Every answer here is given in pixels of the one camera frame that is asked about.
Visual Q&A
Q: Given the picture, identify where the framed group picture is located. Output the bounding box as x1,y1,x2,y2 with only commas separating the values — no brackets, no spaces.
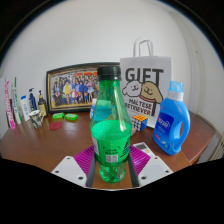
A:
45,61,121,114

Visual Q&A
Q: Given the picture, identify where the colourful puzzle cube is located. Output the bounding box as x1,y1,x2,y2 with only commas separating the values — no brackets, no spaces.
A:
130,114,149,132

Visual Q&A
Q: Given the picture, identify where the flat round red coaster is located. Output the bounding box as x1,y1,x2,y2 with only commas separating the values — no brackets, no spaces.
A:
48,121,64,131

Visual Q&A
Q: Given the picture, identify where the blue tissue pack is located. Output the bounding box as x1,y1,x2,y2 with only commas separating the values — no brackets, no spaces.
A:
89,98,98,120

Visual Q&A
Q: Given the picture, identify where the patterned ceramic mug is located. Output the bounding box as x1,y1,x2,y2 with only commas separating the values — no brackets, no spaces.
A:
28,109,46,130

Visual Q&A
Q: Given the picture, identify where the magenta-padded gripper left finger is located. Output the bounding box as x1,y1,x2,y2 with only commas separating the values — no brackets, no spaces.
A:
50,145,98,189

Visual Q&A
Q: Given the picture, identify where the white calculator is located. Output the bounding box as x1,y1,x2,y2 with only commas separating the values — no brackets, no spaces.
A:
132,141,156,158

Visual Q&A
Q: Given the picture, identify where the blue detergent jug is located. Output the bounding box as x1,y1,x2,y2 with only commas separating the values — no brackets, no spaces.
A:
152,80,192,156

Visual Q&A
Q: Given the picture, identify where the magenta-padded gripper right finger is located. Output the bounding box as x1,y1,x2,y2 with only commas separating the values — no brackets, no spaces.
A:
128,144,174,188

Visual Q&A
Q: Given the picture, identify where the dark blue pump bottle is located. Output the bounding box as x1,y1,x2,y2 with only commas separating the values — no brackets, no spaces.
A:
28,87,38,112

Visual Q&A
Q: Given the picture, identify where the small green box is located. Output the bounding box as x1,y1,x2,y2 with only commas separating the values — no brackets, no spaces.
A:
64,113,79,122
51,112,65,120

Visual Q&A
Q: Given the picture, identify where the green plastic drink bottle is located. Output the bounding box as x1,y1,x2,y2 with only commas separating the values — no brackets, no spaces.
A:
89,65,133,184

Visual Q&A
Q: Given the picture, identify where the white paper gift bag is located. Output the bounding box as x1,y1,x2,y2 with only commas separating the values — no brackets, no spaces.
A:
119,37,173,129

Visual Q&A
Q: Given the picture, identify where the brown pump bottle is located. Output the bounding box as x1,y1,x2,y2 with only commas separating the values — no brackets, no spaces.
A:
37,89,48,117

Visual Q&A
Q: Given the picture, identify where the white bottle with blue cap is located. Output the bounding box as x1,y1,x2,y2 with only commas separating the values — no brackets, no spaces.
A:
19,95,32,122

